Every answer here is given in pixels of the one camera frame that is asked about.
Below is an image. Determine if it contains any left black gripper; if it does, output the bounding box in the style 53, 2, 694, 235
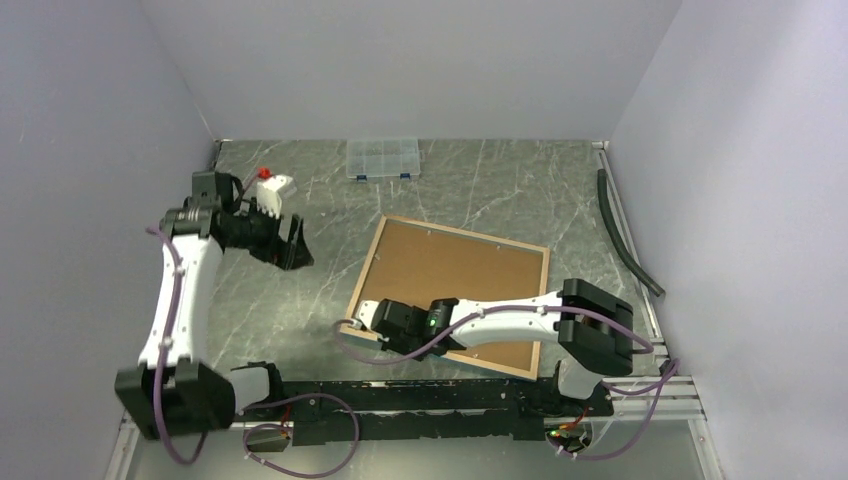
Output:
226, 197, 313, 270

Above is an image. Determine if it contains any wooden picture frame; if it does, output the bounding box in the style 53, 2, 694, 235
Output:
344, 214, 552, 382

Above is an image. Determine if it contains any brown frame backing board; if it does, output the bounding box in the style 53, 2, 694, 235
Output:
354, 221, 545, 374

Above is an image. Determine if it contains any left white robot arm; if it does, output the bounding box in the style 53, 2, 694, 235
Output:
114, 168, 314, 440

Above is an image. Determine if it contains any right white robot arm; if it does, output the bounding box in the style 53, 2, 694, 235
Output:
354, 279, 636, 415

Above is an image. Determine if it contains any black mounting base bar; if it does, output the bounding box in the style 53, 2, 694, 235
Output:
235, 378, 614, 446

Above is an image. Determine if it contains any clear plastic organizer box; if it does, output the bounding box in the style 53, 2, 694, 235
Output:
346, 137, 422, 182

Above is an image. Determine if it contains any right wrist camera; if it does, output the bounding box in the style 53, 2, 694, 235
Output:
353, 300, 380, 330

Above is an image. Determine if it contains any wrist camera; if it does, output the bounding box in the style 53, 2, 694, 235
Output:
256, 167, 297, 219
353, 300, 380, 330

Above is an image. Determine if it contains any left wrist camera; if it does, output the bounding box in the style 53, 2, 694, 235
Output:
256, 167, 297, 219

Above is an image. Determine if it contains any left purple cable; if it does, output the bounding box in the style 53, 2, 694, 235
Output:
145, 226, 362, 480

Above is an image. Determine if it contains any aluminium rail frame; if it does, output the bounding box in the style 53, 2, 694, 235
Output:
105, 380, 727, 480

